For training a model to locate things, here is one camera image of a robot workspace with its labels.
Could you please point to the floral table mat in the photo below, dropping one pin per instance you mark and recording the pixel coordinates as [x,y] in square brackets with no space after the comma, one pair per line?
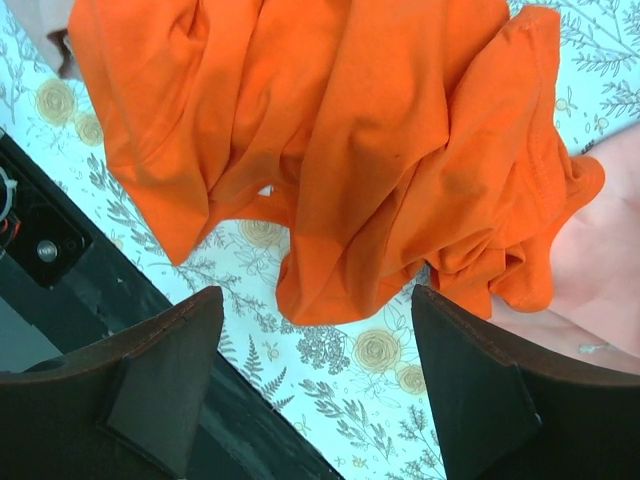
[355,391]

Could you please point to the salmon pink garment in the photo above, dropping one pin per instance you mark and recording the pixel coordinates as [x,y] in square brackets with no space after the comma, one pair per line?
[594,315]

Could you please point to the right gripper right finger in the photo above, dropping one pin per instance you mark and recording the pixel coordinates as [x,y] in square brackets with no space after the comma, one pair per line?
[506,408]

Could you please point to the dusty pink garment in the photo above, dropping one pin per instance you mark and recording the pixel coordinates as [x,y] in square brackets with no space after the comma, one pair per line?
[46,24]

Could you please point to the orange t shirt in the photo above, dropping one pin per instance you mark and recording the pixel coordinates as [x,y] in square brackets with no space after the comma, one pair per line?
[387,136]

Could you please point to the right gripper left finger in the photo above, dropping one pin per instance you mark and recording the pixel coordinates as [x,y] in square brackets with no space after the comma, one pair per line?
[125,407]

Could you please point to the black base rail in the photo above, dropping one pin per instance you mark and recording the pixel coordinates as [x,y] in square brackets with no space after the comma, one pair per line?
[62,276]

